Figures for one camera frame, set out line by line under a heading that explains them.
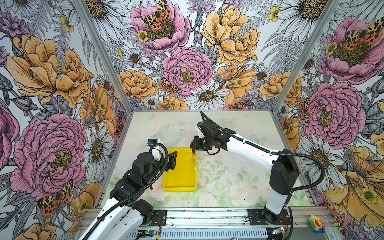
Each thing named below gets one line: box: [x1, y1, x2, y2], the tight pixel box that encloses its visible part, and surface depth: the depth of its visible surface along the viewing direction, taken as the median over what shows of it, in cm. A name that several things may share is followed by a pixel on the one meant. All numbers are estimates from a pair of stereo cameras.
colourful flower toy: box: [308, 215, 326, 234], surface depth 73 cm
